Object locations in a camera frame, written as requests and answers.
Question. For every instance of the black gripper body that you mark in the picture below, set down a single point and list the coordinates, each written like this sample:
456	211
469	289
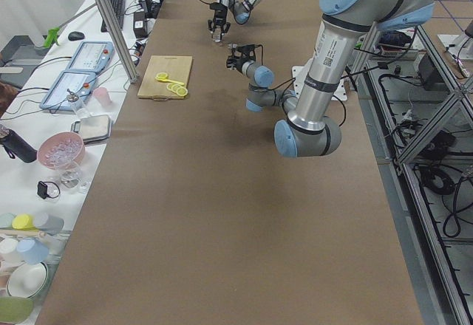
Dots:
239	63
219	18

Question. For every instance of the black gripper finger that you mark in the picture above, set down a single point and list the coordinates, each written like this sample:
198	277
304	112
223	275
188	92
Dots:
211	27
225	28

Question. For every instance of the small clear glass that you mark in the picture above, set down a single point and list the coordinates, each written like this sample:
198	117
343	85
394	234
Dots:
216	36

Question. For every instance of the steel jigger measuring cup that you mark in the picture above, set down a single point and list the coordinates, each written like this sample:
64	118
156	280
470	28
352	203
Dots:
232	48

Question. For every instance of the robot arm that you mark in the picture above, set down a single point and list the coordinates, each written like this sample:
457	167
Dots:
241	11
307	131

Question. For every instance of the pink plastic cup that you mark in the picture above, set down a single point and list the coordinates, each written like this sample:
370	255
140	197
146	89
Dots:
101	94

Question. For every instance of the grey plastic cup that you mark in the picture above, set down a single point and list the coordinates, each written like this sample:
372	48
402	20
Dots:
48	223

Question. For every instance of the yellow plastic cup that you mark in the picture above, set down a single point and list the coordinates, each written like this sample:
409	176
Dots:
23	222

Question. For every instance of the blue plastic cup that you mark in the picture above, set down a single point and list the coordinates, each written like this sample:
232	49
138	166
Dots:
32	250

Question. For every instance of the wooden cutting board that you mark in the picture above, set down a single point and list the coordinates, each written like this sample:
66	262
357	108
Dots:
177	66

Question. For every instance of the lemon slice on knife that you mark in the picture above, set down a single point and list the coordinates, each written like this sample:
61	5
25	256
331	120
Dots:
162	76

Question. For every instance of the yellow plastic knife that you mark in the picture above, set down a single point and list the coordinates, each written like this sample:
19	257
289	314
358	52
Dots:
174	81

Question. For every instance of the black keyboard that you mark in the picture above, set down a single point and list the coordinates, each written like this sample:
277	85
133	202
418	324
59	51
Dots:
118	9

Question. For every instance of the upper teach pendant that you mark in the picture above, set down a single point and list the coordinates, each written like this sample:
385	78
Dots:
91	56

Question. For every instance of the teach pendant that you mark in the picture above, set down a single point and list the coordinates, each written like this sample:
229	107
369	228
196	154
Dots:
91	56
80	83

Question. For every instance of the black computer mouse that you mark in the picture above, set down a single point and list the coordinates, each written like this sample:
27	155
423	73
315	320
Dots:
76	36

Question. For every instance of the lower teach pendant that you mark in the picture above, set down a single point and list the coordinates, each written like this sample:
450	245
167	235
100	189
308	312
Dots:
80	83

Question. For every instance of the metal tray scale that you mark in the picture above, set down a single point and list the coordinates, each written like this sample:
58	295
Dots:
93	129

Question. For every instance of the pink bowl with ice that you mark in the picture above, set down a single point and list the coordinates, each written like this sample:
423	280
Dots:
60	150

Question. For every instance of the wine glass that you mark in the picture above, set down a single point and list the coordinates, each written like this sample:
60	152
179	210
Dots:
73	177

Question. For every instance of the black bottle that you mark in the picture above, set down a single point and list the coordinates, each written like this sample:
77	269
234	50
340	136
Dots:
16	146

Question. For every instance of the white plate bowl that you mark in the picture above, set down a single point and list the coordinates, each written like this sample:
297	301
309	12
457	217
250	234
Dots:
27	280

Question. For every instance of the green bowl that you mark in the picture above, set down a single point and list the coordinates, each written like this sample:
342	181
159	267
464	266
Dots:
15	310

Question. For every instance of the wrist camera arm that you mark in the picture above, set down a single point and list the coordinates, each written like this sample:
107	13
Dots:
248	50

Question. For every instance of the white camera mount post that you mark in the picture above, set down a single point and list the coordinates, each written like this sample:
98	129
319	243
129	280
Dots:
299	73

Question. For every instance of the aluminium frame post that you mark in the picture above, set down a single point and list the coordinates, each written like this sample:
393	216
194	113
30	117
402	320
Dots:
118	40

